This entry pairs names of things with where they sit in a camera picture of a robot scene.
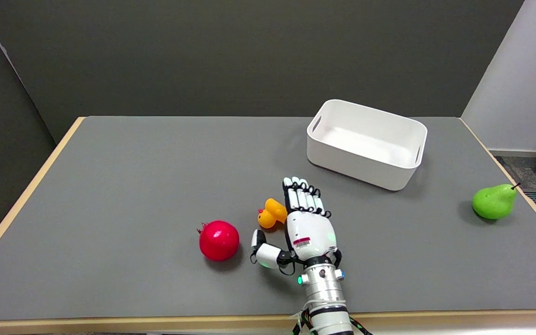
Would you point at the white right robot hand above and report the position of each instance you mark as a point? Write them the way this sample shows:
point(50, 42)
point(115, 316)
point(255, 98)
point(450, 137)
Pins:
point(310, 232)

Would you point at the yellow rubber duck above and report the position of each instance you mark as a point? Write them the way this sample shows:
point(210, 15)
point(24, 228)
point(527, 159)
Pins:
point(271, 214)

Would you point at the red pomegranate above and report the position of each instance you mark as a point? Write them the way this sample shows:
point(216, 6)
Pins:
point(218, 240)

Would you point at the white plastic bin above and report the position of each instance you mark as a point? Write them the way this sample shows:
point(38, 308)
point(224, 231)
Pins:
point(365, 144)

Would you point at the green pear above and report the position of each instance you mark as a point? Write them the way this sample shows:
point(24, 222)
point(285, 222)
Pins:
point(495, 201)

